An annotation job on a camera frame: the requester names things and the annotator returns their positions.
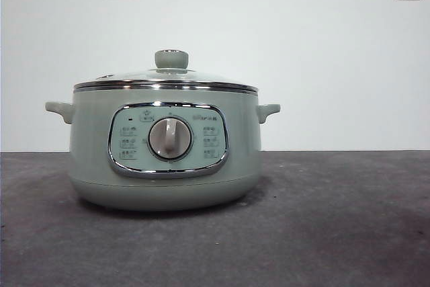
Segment glass lid with green knob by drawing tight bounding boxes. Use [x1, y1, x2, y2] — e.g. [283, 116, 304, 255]
[73, 49, 259, 95]

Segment green electric cooking pot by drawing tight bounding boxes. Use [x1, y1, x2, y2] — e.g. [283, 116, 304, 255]
[44, 87, 282, 212]

